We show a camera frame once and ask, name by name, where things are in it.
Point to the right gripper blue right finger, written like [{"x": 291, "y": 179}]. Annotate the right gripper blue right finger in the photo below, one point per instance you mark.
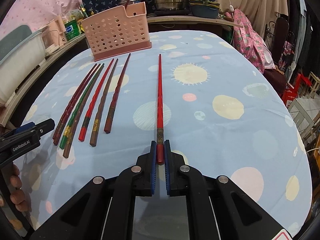
[{"x": 167, "y": 163}]

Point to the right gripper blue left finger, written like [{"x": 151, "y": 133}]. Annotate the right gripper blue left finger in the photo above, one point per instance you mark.
[{"x": 153, "y": 166}]

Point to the bright red chopstick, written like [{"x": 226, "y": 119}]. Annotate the bright red chopstick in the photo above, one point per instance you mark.
[{"x": 160, "y": 126}]

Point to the green chopstick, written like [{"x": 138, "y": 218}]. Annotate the green chopstick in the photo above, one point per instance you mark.
[{"x": 78, "y": 108}]

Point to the reddish brown chopstick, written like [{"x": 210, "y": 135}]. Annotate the reddish brown chopstick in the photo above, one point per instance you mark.
[{"x": 112, "y": 108}]

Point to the red chopstick black band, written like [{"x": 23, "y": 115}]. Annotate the red chopstick black band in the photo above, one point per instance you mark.
[{"x": 89, "y": 112}]

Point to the brown chopstick gold band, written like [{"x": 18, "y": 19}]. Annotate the brown chopstick gold band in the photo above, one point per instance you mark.
[{"x": 97, "y": 121}]

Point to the dark red chopstick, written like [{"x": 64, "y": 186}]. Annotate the dark red chopstick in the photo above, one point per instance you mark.
[{"x": 71, "y": 103}]

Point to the pink perforated utensil basket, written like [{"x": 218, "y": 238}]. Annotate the pink perforated utensil basket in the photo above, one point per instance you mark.
[{"x": 117, "y": 31}]

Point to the wooden kitchen counter cabinet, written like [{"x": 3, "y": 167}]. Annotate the wooden kitchen counter cabinet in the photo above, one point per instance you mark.
[{"x": 215, "y": 26}]

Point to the person's left hand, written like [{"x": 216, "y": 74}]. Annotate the person's left hand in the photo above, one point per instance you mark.
[{"x": 17, "y": 196}]

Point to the blue planet-print tablecloth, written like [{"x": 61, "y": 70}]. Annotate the blue planet-print tablecloth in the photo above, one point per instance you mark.
[{"x": 220, "y": 114}]

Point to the white dish rack box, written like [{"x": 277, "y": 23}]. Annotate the white dish rack box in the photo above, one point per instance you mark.
[{"x": 21, "y": 51}]

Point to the pink electric kettle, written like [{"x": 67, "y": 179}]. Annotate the pink electric kettle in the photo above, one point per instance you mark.
[{"x": 53, "y": 35}]

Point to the green plastic bottle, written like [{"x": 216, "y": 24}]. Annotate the green plastic bottle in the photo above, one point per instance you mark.
[{"x": 72, "y": 30}]

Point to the red plastic stool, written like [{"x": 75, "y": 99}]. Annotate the red plastic stool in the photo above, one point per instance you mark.
[{"x": 291, "y": 91}]

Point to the pink floral hanging garment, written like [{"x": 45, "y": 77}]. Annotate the pink floral hanging garment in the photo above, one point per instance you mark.
[{"x": 250, "y": 44}]

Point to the pink dotted curtain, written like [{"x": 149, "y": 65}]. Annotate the pink dotted curtain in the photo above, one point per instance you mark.
[{"x": 35, "y": 13}]

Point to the blue and yellow stacked basins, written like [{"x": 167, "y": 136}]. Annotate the blue and yellow stacked basins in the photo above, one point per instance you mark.
[{"x": 204, "y": 8}]

